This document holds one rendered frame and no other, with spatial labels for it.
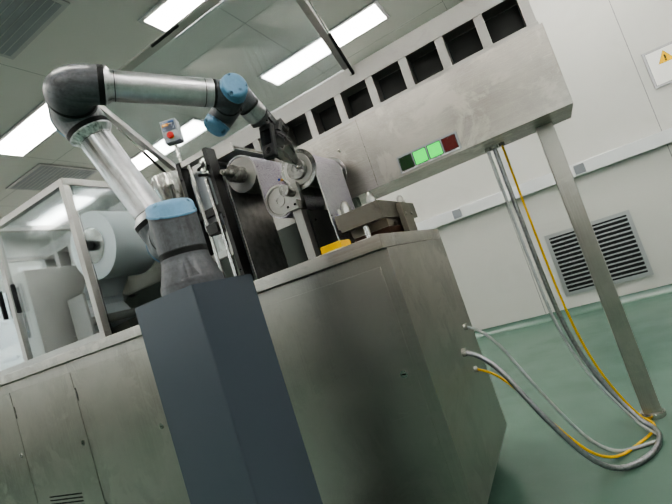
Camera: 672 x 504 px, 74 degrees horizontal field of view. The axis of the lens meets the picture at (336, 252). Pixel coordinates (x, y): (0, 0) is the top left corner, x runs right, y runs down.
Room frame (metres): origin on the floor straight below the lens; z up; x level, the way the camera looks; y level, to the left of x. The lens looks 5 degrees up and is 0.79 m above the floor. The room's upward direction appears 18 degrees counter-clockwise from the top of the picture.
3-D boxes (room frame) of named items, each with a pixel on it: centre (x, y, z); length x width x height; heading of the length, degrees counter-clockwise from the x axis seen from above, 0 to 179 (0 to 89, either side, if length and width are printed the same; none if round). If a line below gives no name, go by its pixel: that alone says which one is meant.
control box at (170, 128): (1.85, 0.51, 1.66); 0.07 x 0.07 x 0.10; 0
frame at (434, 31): (2.20, 0.45, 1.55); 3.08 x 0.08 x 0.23; 64
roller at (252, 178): (1.81, 0.20, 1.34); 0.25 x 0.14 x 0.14; 154
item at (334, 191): (1.66, -0.07, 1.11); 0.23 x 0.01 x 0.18; 154
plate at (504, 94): (2.27, 0.42, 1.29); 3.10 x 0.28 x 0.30; 64
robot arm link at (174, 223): (1.08, 0.36, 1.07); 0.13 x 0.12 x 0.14; 28
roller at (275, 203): (1.74, 0.09, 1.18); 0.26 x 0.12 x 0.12; 154
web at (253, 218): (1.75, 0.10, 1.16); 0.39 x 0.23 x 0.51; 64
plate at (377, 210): (1.64, -0.20, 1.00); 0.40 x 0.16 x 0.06; 154
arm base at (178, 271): (1.07, 0.35, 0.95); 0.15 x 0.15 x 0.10
